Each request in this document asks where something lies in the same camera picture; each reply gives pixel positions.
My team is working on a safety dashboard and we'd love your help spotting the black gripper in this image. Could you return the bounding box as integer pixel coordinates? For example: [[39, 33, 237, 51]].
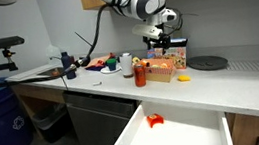
[[142, 32, 173, 53]]

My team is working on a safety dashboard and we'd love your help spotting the green plush toy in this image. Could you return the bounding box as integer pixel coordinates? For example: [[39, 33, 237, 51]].
[[150, 62, 161, 71]]

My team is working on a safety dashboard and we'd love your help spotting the white drawer with wooden front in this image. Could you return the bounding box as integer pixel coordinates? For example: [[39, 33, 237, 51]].
[[85, 90, 235, 145]]

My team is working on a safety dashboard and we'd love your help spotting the blue cardboard toy box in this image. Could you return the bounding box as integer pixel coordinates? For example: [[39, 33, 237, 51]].
[[145, 36, 192, 74]]

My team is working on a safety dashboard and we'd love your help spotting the yellow sponge toy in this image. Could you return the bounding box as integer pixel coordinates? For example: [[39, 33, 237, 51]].
[[176, 73, 192, 83]]

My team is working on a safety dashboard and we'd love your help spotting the orange toy block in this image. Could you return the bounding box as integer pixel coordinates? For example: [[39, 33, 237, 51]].
[[145, 111, 166, 130]]

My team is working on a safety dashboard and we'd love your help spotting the orange checkered paper basket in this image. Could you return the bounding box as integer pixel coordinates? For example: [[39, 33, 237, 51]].
[[140, 54, 179, 87]]

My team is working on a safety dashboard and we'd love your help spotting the red soda can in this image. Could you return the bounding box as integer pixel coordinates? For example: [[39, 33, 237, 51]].
[[132, 62, 149, 89]]

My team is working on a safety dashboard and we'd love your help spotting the white tumbler with brown base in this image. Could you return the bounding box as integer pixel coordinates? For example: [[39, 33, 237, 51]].
[[118, 51, 136, 79]]

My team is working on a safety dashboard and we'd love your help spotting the blue cup with green rim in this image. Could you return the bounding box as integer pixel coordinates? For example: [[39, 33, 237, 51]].
[[106, 57, 119, 72]]

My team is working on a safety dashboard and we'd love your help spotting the white paper plate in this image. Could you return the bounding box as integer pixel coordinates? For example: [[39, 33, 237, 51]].
[[100, 63, 123, 75]]

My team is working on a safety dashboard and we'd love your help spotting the orange red cloth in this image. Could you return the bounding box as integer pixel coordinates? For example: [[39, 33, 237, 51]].
[[83, 52, 119, 71]]

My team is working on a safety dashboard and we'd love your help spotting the dark blue cloth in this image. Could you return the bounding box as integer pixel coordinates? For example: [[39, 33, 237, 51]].
[[84, 63, 107, 74]]

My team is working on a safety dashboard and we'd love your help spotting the dark blue bottle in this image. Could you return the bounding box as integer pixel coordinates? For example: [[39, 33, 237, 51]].
[[59, 50, 78, 81]]

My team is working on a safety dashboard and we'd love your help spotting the steel dishwasher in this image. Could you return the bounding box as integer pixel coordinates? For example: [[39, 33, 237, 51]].
[[62, 82, 143, 145]]

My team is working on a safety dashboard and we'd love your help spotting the black trash bin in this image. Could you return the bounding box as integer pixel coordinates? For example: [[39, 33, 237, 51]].
[[29, 102, 72, 145]]

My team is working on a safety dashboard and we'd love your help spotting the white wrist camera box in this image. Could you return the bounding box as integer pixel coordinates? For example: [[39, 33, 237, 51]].
[[130, 21, 163, 44]]

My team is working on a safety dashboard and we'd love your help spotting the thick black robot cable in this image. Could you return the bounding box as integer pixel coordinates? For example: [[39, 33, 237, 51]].
[[0, 4, 118, 88]]

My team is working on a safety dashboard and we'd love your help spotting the black stereo camera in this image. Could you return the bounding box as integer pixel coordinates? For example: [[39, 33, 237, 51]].
[[0, 34, 26, 50]]

